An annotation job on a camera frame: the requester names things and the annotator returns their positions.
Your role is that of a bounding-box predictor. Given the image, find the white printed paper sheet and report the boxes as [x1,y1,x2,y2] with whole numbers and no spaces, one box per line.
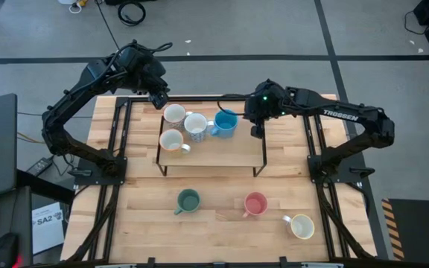
[31,201,66,256]

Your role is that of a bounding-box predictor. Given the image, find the black power adapter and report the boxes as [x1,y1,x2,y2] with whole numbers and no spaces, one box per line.
[25,156,54,178]

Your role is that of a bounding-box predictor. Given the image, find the black floor cable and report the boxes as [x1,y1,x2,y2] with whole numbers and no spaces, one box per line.
[94,0,122,53]

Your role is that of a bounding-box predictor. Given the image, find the white mug grey diamond pattern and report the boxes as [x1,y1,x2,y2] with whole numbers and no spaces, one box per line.
[162,103,194,131]

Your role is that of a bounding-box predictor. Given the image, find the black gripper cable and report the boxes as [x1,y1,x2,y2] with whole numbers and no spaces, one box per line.
[115,40,174,75]
[216,92,255,117]

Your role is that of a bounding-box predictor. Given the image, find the pink faceted mug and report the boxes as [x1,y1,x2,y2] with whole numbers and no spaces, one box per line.
[241,191,269,219]

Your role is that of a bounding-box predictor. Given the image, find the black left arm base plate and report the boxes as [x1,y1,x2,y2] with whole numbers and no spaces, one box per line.
[73,155,128,186]

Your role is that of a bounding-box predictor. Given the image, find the coiled black cable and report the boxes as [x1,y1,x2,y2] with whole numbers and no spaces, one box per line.
[117,0,147,28]

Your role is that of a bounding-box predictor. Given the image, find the black computer mouse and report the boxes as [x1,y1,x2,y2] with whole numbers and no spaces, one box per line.
[0,232,21,268]

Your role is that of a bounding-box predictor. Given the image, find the wooden shelf black metal legs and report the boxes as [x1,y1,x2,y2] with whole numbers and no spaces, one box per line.
[156,114,268,178]

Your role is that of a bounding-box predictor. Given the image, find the yellow mug white inside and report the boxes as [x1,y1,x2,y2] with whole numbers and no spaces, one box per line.
[282,213,316,240]

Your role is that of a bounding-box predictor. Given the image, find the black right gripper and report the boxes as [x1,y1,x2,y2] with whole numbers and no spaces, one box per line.
[244,91,277,139]

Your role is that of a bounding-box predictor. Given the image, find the yellow floor cable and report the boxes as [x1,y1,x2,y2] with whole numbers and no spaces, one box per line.
[16,131,46,145]

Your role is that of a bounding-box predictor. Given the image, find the blue faceted mug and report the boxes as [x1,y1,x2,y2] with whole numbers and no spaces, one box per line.
[209,108,239,139]

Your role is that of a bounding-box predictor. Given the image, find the white mug yellow dot pattern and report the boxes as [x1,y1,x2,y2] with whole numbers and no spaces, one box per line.
[159,128,192,155]

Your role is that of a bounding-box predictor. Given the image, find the green faceted mug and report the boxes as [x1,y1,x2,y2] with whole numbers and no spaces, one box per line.
[174,188,202,216]

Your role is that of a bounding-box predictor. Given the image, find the black hazard striped mat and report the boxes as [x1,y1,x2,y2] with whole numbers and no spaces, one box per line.
[381,197,429,261]

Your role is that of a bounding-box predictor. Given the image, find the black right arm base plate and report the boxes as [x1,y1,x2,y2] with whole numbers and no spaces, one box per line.
[307,153,365,185]

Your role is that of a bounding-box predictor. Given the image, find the black clamp handle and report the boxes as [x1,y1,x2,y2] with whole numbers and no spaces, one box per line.
[67,168,93,178]
[349,167,376,179]

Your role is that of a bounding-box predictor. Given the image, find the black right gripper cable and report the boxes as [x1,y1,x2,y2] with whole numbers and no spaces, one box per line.
[216,92,255,117]

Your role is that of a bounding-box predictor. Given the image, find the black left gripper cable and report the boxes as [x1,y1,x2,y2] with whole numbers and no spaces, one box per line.
[115,40,174,75]

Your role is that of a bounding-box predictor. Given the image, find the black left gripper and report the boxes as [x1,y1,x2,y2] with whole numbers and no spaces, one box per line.
[123,46,171,111]

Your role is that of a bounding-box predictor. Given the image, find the white mug blue floral pattern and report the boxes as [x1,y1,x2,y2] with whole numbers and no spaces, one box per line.
[183,112,215,144]

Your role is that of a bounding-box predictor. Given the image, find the black aluminium table frame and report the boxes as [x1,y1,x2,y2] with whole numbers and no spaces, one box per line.
[63,95,378,268]

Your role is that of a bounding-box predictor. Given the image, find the black desk beam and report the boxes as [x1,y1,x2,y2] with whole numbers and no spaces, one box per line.
[16,169,76,205]

